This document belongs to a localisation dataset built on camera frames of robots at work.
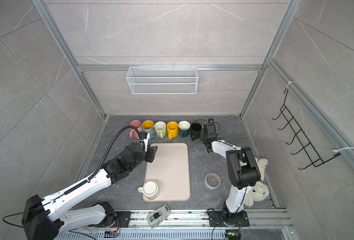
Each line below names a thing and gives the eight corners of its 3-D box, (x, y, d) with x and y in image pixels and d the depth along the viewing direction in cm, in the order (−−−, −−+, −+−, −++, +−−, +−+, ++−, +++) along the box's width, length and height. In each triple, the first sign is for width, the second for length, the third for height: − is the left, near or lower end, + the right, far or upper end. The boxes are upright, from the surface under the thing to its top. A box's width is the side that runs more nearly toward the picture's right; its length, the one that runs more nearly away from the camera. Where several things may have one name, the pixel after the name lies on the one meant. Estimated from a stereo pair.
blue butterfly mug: (150, 140, 107) (147, 130, 98) (144, 133, 111) (141, 122, 102) (158, 135, 110) (156, 124, 101) (151, 128, 114) (149, 118, 105)
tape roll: (205, 189, 85) (206, 188, 84) (204, 173, 91) (204, 172, 90) (221, 189, 85) (222, 188, 84) (218, 173, 91) (219, 172, 90)
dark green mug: (181, 142, 105) (181, 133, 97) (177, 130, 112) (177, 121, 103) (192, 139, 107) (193, 130, 99) (187, 128, 113) (187, 118, 105)
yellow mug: (170, 141, 106) (169, 133, 98) (166, 131, 112) (165, 122, 104) (180, 138, 107) (180, 130, 100) (176, 128, 113) (176, 120, 106)
